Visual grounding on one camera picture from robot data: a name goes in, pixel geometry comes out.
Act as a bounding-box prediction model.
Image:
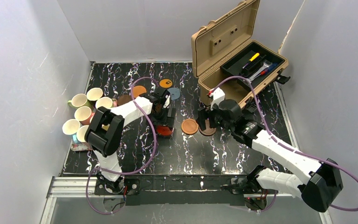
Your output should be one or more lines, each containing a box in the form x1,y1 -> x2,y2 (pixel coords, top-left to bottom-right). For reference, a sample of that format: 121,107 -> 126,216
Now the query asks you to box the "dark walnut coaster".
199,120 -> 216,136

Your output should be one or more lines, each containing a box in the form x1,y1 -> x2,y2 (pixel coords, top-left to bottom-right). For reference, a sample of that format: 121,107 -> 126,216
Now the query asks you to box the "light wooden coaster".
181,119 -> 199,135

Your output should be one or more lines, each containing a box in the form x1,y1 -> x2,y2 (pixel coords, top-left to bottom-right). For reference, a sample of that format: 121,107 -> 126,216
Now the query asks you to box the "red coaster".
156,126 -> 173,137

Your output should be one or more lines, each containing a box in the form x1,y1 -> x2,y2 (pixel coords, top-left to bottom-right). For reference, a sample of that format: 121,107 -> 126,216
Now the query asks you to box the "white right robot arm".
196,99 -> 343,212

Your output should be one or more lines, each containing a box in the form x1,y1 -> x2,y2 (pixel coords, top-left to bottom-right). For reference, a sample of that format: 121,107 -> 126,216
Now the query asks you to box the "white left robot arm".
85,87 -> 176,194

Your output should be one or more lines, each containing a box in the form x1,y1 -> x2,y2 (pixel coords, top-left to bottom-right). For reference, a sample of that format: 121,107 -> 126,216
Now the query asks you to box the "blue grey coaster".
168,87 -> 181,100

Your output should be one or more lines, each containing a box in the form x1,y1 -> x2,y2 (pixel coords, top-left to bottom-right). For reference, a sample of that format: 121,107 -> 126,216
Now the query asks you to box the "orange smiley coaster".
159,78 -> 173,88

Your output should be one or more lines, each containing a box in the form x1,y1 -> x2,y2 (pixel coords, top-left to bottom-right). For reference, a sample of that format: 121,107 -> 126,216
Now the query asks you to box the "orange wooden coaster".
132,85 -> 146,98

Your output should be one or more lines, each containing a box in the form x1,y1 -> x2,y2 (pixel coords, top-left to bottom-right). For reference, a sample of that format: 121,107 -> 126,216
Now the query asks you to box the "dark brown coaster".
117,94 -> 132,106

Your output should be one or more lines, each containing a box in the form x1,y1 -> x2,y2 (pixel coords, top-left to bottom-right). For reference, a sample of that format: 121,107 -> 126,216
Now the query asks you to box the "red blue screwdriver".
259,63 -> 278,76

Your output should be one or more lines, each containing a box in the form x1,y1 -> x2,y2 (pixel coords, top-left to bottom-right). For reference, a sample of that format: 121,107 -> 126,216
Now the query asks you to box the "yellow mug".
95,97 -> 114,109

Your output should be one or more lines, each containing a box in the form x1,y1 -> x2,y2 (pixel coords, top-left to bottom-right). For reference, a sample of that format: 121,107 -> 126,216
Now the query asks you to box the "tan plastic toolbox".
192,0 -> 289,108

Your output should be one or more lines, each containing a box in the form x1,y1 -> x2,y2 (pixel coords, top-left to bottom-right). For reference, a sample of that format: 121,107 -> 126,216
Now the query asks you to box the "black toolbox tray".
220,41 -> 288,88

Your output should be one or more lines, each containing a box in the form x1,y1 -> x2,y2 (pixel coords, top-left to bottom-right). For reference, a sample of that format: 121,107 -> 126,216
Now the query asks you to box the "silver wrench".
249,61 -> 272,81

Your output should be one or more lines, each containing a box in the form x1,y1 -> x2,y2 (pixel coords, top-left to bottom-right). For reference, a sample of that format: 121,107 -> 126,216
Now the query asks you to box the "pink mug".
74,106 -> 93,126

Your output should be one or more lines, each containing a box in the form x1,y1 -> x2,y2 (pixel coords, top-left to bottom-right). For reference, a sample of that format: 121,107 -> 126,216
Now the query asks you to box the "green mug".
67,93 -> 92,109

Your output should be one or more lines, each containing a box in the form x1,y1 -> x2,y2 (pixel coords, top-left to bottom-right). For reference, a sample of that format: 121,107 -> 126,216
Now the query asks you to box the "floral tray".
70,98 -> 118,152

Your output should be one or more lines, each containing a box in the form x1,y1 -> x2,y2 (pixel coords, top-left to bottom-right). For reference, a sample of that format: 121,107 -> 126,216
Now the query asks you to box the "blue mug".
62,119 -> 81,144

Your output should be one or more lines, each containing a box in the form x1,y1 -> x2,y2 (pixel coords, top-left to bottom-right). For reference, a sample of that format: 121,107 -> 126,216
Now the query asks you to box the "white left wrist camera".
162,94 -> 171,108

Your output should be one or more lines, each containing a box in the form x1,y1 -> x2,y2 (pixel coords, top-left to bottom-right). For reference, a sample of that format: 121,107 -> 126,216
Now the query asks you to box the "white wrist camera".
162,94 -> 171,108
208,87 -> 225,111

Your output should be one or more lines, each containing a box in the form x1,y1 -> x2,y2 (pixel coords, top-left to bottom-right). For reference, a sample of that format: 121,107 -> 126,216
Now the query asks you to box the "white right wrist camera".
208,87 -> 225,111

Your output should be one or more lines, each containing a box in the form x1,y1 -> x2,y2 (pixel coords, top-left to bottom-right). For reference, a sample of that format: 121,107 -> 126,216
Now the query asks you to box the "yellow handled screwdriver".
242,53 -> 260,69

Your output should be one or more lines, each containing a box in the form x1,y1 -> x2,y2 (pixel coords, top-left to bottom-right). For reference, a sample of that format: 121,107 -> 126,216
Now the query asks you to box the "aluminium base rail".
41,175 -> 332,224

